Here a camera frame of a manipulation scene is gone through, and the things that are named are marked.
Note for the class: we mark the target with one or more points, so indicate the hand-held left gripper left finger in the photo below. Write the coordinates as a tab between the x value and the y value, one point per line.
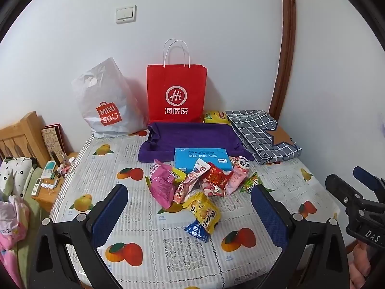
111	213

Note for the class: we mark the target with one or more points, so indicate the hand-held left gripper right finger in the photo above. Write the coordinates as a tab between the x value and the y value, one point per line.
267	216

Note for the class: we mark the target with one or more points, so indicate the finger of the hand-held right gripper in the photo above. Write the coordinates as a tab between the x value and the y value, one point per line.
365	176
340	188

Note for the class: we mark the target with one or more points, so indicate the green snack packet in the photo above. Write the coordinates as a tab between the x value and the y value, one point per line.
251	182

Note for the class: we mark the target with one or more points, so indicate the plain pink snack packet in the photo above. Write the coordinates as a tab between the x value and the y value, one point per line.
236	182

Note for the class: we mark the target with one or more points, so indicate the large pink snack packet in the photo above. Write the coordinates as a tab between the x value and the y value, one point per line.
162	186

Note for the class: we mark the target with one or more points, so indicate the panda print pink packet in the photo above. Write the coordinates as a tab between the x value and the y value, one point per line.
243	164

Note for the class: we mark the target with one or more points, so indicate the strawberry print snack packet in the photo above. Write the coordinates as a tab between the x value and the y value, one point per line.
210	188

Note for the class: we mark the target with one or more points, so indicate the yellow biscuit packet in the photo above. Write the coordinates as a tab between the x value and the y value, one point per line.
202	210

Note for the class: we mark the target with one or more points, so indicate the red snack packet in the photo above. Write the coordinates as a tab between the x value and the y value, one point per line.
218	173

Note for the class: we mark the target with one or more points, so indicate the small blue snack packet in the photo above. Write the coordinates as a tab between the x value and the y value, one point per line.
195	231

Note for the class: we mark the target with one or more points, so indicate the white red blue packet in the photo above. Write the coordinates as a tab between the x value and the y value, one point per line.
192	182

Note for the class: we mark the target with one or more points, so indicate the purple cloth tray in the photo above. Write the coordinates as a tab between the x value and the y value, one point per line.
192	135

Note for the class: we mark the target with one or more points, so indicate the person's right hand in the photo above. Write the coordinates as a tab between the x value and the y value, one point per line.
362	260

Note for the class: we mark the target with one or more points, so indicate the fruit print tablecloth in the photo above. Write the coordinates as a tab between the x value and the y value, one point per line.
150	234

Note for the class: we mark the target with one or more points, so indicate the cluster of small bottles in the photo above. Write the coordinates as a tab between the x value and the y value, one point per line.
64	168

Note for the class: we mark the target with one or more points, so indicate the wooden nightstand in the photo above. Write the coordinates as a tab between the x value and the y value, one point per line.
48	198

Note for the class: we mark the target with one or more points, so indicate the teal white box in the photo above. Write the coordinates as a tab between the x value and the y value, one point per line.
49	169

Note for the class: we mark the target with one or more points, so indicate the white remote control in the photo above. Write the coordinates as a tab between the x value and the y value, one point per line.
36	186

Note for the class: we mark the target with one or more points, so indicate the green blanket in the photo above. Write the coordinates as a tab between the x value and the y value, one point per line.
31	213

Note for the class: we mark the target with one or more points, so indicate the grey checked folded cloth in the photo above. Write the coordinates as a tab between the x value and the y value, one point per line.
255	132

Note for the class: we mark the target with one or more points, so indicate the blue tissue pack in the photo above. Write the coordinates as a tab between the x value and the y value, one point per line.
201	158

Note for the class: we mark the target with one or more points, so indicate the patterned gift box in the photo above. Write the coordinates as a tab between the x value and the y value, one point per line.
52	140

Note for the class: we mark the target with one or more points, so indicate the pink bedding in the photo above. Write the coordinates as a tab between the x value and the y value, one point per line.
12	225

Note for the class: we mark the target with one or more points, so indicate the floral pillow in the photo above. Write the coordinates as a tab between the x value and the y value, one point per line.
15	171

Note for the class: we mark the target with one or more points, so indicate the yellow green snack bag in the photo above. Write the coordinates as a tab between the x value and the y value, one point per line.
214	117

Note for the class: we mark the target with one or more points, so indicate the white plastic bag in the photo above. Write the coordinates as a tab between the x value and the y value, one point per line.
105	96

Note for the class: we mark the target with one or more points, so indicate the wooden headboard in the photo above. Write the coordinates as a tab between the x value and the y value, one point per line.
21	132

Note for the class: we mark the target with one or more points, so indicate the red paper bag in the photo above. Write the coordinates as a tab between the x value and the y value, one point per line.
177	81

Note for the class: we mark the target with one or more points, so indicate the brown wooden door frame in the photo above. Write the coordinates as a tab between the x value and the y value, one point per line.
285	36

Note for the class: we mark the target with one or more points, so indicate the white light switch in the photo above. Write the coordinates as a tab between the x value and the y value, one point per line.
125	14

